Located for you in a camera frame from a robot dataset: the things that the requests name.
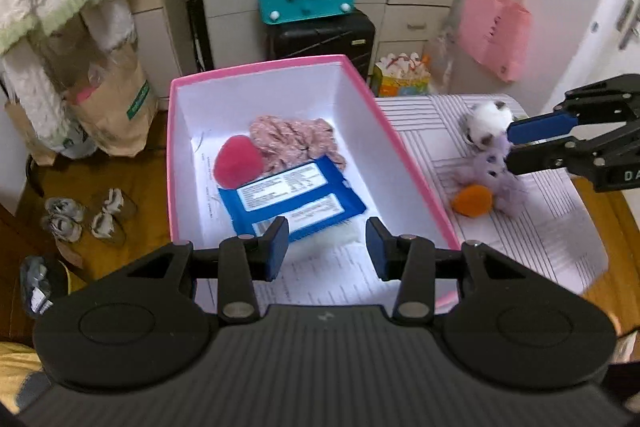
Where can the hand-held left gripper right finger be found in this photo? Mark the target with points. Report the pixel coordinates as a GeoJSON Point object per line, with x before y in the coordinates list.
{"type": "Point", "coordinates": [380, 252]}

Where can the blue wipes packet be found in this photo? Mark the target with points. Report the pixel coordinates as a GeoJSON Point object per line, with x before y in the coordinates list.
{"type": "Point", "coordinates": [295, 197]}

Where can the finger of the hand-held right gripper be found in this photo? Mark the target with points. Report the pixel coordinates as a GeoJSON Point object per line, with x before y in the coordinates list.
{"type": "Point", "coordinates": [540, 157]}
{"type": "Point", "coordinates": [540, 127]}

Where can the beige wooden cabinet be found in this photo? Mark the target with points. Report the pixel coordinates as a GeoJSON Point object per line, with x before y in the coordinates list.
{"type": "Point", "coordinates": [160, 32]}

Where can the printed plastic bag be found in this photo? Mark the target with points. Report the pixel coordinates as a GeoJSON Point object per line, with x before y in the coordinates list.
{"type": "Point", "coordinates": [75, 144]}

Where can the purple plush toy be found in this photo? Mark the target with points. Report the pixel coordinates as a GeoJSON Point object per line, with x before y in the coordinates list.
{"type": "Point", "coordinates": [485, 169]}

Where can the black suitcase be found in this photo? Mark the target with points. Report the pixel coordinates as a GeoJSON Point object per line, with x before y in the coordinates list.
{"type": "Point", "coordinates": [320, 39]}

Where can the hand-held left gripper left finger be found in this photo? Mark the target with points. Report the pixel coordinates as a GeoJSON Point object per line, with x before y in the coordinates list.
{"type": "Point", "coordinates": [275, 252]}

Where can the white door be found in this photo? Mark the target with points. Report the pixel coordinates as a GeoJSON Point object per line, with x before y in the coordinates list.
{"type": "Point", "coordinates": [600, 7]}

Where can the pink storage box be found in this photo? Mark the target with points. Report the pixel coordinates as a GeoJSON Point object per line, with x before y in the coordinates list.
{"type": "Point", "coordinates": [360, 142]}

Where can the cream fleece pants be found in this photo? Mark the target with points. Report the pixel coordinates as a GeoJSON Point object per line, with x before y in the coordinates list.
{"type": "Point", "coordinates": [110, 27]}

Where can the grey white cloth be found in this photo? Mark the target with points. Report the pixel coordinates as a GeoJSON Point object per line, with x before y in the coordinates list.
{"type": "Point", "coordinates": [32, 394]}

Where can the floral fabric scrunchie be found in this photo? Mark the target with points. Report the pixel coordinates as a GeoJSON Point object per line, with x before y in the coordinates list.
{"type": "Point", "coordinates": [285, 139]}

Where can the pink tote bag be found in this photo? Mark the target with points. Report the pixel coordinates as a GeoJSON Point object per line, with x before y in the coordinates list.
{"type": "Point", "coordinates": [495, 32]}

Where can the yellow blanket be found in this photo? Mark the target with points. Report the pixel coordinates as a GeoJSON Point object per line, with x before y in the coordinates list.
{"type": "Point", "coordinates": [15, 367]}

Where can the white plush toy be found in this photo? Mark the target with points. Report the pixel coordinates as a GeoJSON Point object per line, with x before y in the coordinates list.
{"type": "Point", "coordinates": [487, 119]}

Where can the paper bag with green label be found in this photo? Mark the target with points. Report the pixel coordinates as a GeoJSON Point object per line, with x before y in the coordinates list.
{"type": "Point", "coordinates": [115, 127]}

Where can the pink fluffy puff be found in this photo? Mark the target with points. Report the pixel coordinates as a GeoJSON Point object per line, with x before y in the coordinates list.
{"type": "Point", "coordinates": [237, 162]}

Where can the dark plastic bag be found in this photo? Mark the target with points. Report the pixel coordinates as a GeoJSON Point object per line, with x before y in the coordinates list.
{"type": "Point", "coordinates": [40, 287]}

